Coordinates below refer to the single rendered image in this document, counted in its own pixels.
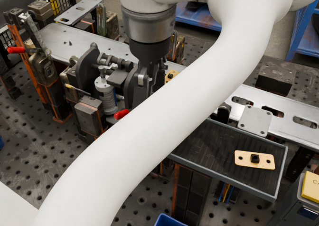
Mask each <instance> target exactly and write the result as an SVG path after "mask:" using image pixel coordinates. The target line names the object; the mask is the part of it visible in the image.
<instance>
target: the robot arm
mask: <svg viewBox="0 0 319 226"><path fill-rule="evenodd" d="M120 1H121V10H122V20H123V29H124V32H125V34H126V35H127V36H128V37H129V47H130V52H131V53H132V54H133V55H134V56H135V57H136V58H137V59H138V60H139V61H138V73H135V74H134V94H133V108H132V111H131V112H130V113H128V114H127V115H126V116H125V117H123V118H122V119H121V120H119V121H118V122H117V123H116V124H115V125H113V126H112V127H111V128H110V129H108V130H107V131H106V132H105V133H103V134H102V135H101V136H100V137H99V138H98V139H96V140H95V141H94V142H93V143H92V144H91V145H90V146H89V147H88V148H87V149H86V150H85V151H84V152H82V153H81V154H80V155H79V157H78V158H77V159H76V160H75V161H74V162H73V163H72V164H71V165H70V166H69V168H68V169H67V170H66V171H65V172H64V174H63V175H62V176H61V177H60V179H59V180H58V181H57V183H56V184H55V185H54V187H53V188H52V189H51V191H50V193H49V194H48V196H47V197H46V199H45V200H44V202H43V204H42V205H41V207H40V209H39V210H38V212H37V214H36V215H35V217H34V219H33V221H32V223H31V225H30V226H111V223H112V221H113V219H114V217H115V216H116V214H117V212H118V210H119V209H120V207H121V206H122V204H123V203H124V201H125V200H126V198H127V197H128V196H129V195H130V194H131V192H132V191H133V190H134V189H135V188H136V187H137V185H138V184H139V183H140V182H141V181H142V180H143V179H144V178H145V177H146V176H147V175H148V174H149V173H150V172H151V171H152V170H153V169H154V168H155V167H156V166H157V165H158V164H159V163H160V162H162V161H163V160H164V159H165V158H166V157H167V156H168V155H169V154H170V153H171V152H172V151H173V150H174V149H175V148H176V147H177V146H178V145H179V144H180V143H181V142H182V141H184V140H185V139H186V138H187V137H188V136H189V135H190V134H191V133H192V132H193V131H194V130H195V129H196V128H197V127H198V126H199V125H200V124H201V123H202V122H203V121H204V120H205V119H206V118H207V117H208V116H209V115H210V114H211V113H212V112H213V111H215V110H216V109H217V108H218V107H219V106H220V105H221V104H222V103H223V102H224V101H225V100H226V99H227V98H228V97H229V96H230V95H231V94H232V93H233V92H234V91H235V90H236V89H237V88H238V87H239V86H240V85H241V84H242V83H243V82H244V81H245V80H246V79H247V77H248V76H249V75H250V74H251V73H252V71H253V70H254V69H255V68H256V66H257V64H258V63H259V61H260V60H261V58H262V56H263V54H264V52H265V50H266V47H267V45H268V42H269V39H270V36H271V32H272V28H273V25H274V24H275V23H277V22H278V21H280V20H281V19H282V18H283V17H284V16H285V15H286V14H287V12H291V11H296V10H298V9H301V8H303V7H305V6H307V5H309V4H311V3H312V2H314V1H315V0H120ZM185 1H198V2H205V3H207V4H208V8H209V11H210V14H211V16H212V17H213V19H214V20H215V21H216V22H217V23H219V24H220V25H222V30H221V34H220V36H219V38H218V39H217V41H216V42H215V44H214V45H213V46H212V47H211V48H210V49H209V50H208V51H207V52H205V53H204V54H203V55H202V56H201V57H199V58H198V59H197V60H196V61H194V62H193V63H192V64H191V65H189V66H188V67H187V68H186V69H184V70H183V71H182V72H180V73H179V74H178V75H177V76H175V77H174V78H173V79H171V80H170V81H169V82H168V83H166V84H165V70H168V65H165V64H164V63H166V61H167V57H166V55H167V54H168V53H169V51H170V37H171V35H172V33H173V30H174V27H175V18H176V8H177V3H178V2H185ZM149 78H152V81H150V79H149ZM151 92H153V93H154V94H153V95H151Z"/></svg>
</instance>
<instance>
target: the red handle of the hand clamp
mask: <svg viewBox="0 0 319 226"><path fill-rule="evenodd" d="M7 51H8V53H10V54H23V53H43V51H42V50H41V48H23V47H8V49H7Z"/></svg>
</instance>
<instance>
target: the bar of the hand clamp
mask: <svg viewBox="0 0 319 226"><path fill-rule="evenodd" d="M36 16H37V15H36V13H35V12H34V11H33V10H29V11H28V14H27V15H26V16H25V15H24V13H22V14H21V15H19V16H18V18H19V20H20V23H19V24H20V25H21V26H22V25H23V27H24V28H25V30H26V32H27V33H28V35H29V37H30V39H31V40H32V42H33V44H34V46H35V47H36V48H41V50H42V51H43V53H44V50H45V49H46V48H47V46H46V45H45V42H44V40H43V38H42V37H41V35H40V33H39V31H38V29H37V27H36V25H35V24H34V22H33V20H32V18H35V17H36ZM31 17H32V18H31ZM43 53H39V54H40V55H42V54H43Z"/></svg>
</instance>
